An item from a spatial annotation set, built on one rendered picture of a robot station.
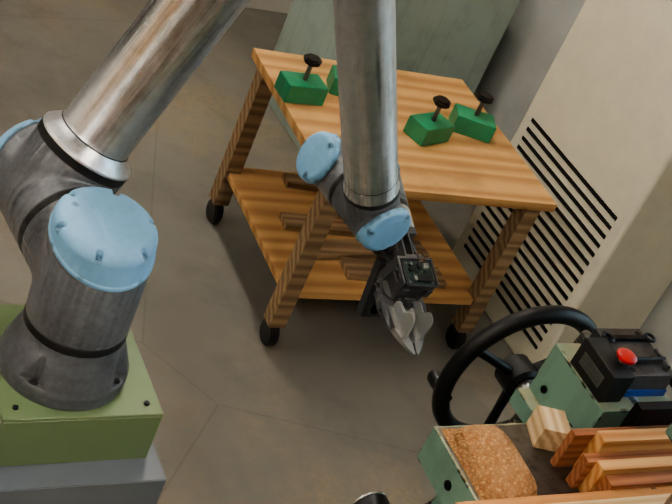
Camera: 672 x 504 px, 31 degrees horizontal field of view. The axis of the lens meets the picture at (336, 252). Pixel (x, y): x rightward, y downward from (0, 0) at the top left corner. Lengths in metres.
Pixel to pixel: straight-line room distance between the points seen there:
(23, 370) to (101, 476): 0.20
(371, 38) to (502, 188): 1.39
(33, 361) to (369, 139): 0.58
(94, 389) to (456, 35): 2.25
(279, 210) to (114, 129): 1.51
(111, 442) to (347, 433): 1.18
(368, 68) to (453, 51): 2.08
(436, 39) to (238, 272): 0.98
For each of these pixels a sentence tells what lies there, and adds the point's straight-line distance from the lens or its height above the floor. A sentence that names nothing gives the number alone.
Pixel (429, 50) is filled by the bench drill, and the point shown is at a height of 0.46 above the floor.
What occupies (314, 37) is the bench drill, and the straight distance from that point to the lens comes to 3.85.
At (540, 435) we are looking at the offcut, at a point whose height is 0.92.
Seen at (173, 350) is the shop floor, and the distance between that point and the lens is 2.94.
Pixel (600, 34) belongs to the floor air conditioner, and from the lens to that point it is 3.27.
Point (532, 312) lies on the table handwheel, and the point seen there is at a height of 0.95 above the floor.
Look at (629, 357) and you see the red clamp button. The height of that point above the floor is 1.02.
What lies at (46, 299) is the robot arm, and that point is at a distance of 1.71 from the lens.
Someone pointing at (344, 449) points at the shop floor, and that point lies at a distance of 2.89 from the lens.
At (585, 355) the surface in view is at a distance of 1.72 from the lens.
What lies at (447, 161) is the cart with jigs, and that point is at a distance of 3.03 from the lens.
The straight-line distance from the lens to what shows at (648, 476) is 1.67.
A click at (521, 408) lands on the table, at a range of 1.80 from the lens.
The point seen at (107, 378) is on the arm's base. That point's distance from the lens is 1.78.
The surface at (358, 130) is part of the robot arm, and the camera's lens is 1.80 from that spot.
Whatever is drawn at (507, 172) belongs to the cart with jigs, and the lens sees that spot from 3.12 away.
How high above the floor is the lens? 1.89
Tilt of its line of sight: 33 degrees down
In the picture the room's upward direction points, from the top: 25 degrees clockwise
